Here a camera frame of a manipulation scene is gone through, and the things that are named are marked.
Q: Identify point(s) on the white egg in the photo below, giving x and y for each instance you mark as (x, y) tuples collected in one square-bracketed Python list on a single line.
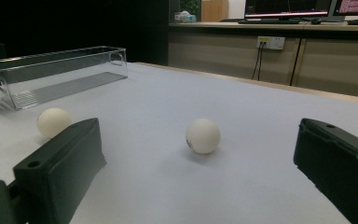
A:
[(203, 136), (52, 121)]

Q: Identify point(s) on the green plant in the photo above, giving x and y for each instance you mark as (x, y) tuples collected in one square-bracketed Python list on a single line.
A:
[(190, 6)]

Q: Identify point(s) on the computer monitor with bright screen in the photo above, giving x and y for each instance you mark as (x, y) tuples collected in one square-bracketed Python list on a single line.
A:
[(354, 5)]

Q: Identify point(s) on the brown wooden box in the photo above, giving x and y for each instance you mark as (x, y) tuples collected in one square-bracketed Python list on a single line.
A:
[(214, 11)]

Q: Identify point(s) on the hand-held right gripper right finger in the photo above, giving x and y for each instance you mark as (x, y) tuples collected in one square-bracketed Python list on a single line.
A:
[(338, 168)]

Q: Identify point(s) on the black computer mouse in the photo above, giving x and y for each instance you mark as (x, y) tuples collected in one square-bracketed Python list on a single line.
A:
[(316, 21)]

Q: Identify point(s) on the clear plastic bin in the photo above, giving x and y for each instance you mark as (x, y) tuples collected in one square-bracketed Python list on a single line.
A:
[(62, 88)]

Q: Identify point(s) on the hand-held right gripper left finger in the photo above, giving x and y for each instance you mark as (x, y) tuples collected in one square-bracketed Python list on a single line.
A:
[(59, 168)]

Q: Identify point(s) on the tissue pack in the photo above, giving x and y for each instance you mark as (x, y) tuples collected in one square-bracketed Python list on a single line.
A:
[(185, 16)]

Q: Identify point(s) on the white wall socket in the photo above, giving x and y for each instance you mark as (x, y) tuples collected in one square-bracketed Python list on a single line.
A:
[(271, 42)]

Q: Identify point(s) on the long wooden office desk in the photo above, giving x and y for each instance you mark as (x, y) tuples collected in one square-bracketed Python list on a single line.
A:
[(217, 53)]

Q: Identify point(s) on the wide computer monitor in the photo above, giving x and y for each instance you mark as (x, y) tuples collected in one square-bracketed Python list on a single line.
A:
[(287, 6)]

